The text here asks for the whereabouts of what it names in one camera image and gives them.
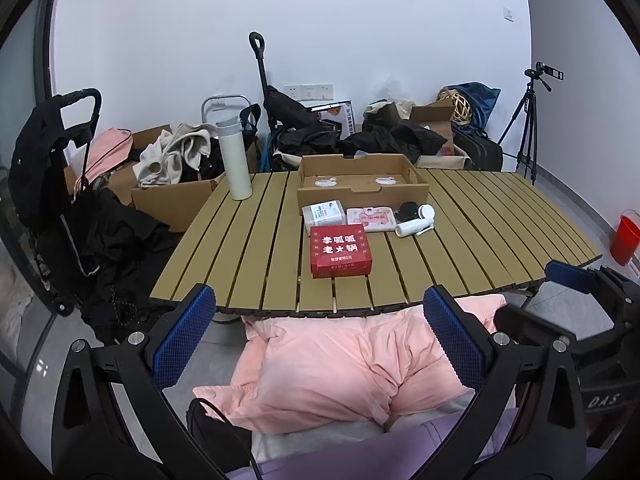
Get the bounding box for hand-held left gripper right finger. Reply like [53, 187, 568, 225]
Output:
[422, 284, 587, 480]

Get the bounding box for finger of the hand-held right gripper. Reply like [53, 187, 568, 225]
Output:
[544, 259, 626, 307]
[494, 305, 583, 350]

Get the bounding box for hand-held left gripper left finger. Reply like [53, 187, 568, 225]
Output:
[51, 283, 236, 480]

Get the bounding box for white cylinder bottle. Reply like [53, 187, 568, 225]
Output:
[395, 218, 435, 239]

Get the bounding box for red printed box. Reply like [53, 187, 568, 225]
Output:
[309, 225, 375, 279]

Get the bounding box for pink packet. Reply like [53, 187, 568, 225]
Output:
[346, 206, 398, 233]

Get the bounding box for shallow cardboard tray box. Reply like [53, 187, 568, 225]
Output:
[296, 154, 431, 216]

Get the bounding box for white box with clear lid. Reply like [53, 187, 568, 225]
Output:
[301, 199, 347, 235]

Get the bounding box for red bucket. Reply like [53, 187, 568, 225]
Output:
[610, 208, 640, 267]

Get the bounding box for black jacket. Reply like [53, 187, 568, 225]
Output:
[37, 187, 178, 346]

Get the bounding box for black pouch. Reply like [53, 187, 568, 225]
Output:
[186, 397, 253, 476]

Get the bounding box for pink cloth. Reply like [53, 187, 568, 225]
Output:
[192, 294, 508, 433]

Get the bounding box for large cardboard box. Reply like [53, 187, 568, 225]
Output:
[65, 125, 226, 233]

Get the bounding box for lavender clothing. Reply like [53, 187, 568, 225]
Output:
[220, 407, 521, 480]

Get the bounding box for black tripod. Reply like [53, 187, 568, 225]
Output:
[496, 77, 538, 186]

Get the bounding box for beige hoodie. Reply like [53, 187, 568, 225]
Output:
[134, 122, 217, 190]

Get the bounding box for white thermos bottle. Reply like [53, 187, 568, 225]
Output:
[216, 115, 253, 201]

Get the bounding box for blue bag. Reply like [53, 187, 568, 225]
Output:
[445, 82, 502, 128]

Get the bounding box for pink backpack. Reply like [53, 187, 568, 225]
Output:
[82, 128, 135, 183]

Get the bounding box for woven rattan ball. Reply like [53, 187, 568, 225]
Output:
[439, 87, 473, 125]

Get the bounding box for pile of black clothes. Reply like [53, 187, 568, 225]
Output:
[340, 119, 448, 163]

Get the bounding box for open cardboard box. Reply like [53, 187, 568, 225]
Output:
[410, 99, 471, 158]

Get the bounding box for black tote bag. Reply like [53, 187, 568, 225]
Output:
[239, 103, 263, 161]

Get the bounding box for black folding cart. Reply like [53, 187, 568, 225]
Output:
[10, 88, 103, 318]

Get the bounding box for beige canvas bag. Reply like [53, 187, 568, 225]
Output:
[364, 100, 416, 122]

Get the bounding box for white printed box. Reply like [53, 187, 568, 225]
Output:
[310, 100, 356, 138]

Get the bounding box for black cable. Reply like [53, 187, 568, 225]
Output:
[187, 397, 263, 478]

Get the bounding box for white metal frame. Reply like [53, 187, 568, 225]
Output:
[201, 94, 253, 136]

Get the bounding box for black trolley with handle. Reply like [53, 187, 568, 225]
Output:
[248, 31, 321, 171]

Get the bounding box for white wall socket panel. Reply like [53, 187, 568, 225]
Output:
[285, 83, 333, 102]

